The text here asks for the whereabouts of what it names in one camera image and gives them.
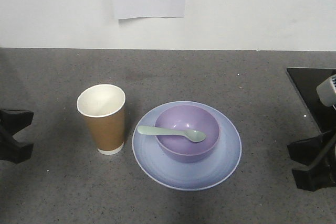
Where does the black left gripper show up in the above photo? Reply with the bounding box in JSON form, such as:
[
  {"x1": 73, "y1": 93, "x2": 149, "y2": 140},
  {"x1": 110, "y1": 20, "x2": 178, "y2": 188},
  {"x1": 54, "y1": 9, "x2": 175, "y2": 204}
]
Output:
[{"x1": 1, "y1": 109, "x2": 34, "y2": 164}]

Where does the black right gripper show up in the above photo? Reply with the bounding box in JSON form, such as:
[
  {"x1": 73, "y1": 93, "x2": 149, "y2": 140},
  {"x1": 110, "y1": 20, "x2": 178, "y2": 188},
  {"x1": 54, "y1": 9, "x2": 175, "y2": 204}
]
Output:
[{"x1": 287, "y1": 131, "x2": 335, "y2": 191}]

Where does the brown paper cup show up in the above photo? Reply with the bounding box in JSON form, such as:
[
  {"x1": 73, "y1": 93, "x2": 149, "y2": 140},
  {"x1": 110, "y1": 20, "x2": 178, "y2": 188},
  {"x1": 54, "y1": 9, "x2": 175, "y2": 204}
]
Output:
[{"x1": 76, "y1": 84, "x2": 126, "y2": 155}]

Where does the mint green plastic spoon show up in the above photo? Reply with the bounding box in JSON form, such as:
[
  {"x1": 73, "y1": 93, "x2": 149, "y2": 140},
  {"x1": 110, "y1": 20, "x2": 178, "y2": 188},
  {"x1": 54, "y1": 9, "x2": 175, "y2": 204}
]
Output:
[{"x1": 137, "y1": 125, "x2": 206, "y2": 143}]

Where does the purple plastic bowl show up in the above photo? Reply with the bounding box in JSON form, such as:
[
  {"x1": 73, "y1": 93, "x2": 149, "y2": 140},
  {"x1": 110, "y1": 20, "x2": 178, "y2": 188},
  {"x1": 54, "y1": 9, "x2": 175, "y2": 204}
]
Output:
[{"x1": 155, "y1": 105, "x2": 220, "y2": 163}]

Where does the light blue plate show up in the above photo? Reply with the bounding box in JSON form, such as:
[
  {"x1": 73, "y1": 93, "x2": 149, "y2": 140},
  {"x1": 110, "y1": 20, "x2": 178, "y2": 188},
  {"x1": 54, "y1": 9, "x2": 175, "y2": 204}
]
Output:
[{"x1": 132, "y1": 101, "x2": 242, "y2": 191}]

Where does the black induction cooktop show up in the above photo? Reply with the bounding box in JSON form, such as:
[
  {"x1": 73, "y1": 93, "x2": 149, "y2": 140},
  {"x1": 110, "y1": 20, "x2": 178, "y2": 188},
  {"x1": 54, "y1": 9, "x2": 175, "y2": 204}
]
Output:
[{"x1": 287, "y1": 67, "x2": 335, "y2": 132}]

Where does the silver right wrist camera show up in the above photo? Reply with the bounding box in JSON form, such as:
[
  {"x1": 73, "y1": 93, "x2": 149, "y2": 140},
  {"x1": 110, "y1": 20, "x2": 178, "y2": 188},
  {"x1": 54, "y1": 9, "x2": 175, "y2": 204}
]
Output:
[{"x1": 316, "y1": 75, "x2": 335, "y2": 107}]

